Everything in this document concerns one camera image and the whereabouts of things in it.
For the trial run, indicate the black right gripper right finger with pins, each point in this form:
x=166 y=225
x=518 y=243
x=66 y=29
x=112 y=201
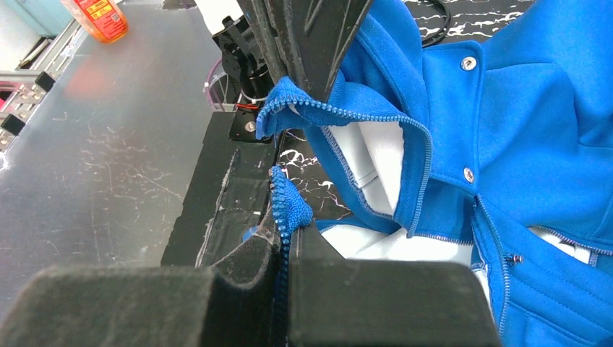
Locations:
x=334 y=301

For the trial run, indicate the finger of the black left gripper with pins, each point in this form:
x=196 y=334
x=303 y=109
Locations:
x=258 y=18
x=312 y=39

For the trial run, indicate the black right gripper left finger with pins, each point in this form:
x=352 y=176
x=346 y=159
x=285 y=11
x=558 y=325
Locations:
x=226 y=304

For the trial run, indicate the blue zip jacket white lining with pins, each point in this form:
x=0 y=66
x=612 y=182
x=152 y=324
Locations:
x=494 y=155

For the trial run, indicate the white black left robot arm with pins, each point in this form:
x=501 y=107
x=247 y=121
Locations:
x=241 y=55

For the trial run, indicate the orange labelled bottle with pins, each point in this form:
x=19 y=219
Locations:
x=102 y=19

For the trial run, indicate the aluminium extrusion frame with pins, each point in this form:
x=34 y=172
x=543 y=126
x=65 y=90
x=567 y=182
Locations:
x=25 y=89

